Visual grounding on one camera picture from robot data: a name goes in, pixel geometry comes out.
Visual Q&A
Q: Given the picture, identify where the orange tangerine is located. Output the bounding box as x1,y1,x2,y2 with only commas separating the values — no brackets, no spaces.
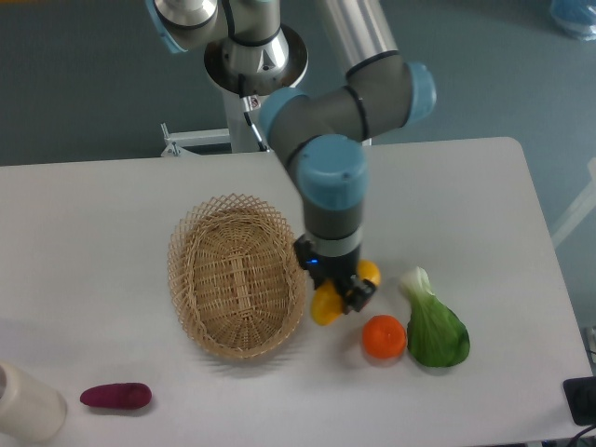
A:
361,315,407,359

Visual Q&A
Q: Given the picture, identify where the black device at table edge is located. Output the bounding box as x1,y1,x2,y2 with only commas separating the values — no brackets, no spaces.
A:
562,376,595,427

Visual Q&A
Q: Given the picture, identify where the black cable on pedestal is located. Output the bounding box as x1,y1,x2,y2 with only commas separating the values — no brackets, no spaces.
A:
237,74,270,153

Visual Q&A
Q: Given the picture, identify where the purple sweet potato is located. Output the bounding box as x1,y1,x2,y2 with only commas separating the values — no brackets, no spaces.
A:
79,383,153,411

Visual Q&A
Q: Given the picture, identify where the yellow mango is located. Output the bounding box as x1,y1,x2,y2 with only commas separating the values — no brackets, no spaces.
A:
310,260,381,326

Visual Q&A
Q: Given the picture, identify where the white cylindrical bottle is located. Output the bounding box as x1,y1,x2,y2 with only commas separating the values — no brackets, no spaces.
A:
1,361,67,442

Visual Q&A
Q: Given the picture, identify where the green bok choy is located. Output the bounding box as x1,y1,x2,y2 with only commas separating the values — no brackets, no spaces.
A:
400,267,470,368

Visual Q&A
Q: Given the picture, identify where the blue object on floor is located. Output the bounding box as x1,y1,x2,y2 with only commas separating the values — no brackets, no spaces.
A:
549,0,595,41

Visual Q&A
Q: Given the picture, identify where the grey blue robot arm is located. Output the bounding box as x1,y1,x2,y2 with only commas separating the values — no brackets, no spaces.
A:
146,1,436,313

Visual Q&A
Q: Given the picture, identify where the woven wicker basket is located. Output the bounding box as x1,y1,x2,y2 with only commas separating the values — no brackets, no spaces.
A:
168,194,306,360

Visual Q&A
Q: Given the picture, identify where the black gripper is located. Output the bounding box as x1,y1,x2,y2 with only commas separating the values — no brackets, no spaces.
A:
293,235,376,313

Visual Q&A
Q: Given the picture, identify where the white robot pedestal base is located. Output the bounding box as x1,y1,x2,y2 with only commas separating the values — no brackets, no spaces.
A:
159,25,309,158

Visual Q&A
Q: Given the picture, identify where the white table leg frame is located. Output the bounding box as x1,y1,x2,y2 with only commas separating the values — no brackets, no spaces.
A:
549,158,595,250

